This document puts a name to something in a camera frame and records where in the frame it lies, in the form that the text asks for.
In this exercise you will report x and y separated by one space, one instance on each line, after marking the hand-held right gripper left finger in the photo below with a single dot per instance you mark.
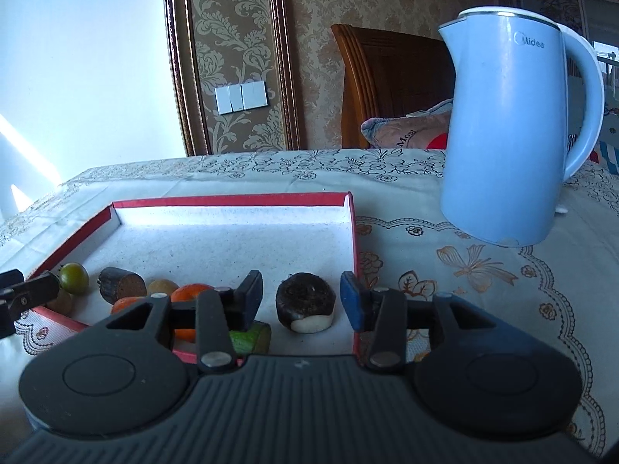
251 295

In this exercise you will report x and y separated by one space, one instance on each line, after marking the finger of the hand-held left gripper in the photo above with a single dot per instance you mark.
38 292
9 279

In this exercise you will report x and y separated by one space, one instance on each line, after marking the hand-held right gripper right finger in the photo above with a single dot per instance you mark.
352 299

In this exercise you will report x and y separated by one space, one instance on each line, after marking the green tomato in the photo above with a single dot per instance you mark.
62 303
74 278

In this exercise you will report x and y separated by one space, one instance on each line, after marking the green cucumber piece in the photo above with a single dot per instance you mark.
252 339

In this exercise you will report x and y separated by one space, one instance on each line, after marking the dark-skinned white-fleshed chunk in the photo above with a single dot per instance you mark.
304 307

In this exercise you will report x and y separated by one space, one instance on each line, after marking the red cardboard box tray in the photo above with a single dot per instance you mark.
217 246

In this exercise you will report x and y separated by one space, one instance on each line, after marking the mandarin orange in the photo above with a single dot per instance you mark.
126 303
191 292

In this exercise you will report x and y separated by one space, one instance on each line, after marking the dark sugarcane piece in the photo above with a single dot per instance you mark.
121 284

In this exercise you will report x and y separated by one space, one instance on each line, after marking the brown kiwi fruit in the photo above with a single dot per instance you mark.
162 286

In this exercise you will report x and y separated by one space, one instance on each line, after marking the patterned cushion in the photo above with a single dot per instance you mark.
406 128

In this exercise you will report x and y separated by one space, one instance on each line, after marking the brown wooden chair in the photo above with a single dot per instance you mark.
396 87

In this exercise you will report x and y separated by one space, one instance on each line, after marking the light blue electric kettle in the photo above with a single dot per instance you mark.
503 130

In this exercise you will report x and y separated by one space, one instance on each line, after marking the striped colourful cloth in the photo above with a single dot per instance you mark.
608 150

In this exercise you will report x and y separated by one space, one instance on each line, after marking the white wall light switch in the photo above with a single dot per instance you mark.
240 97

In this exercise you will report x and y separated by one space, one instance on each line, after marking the brown wooden wall moulding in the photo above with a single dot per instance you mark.
181 58

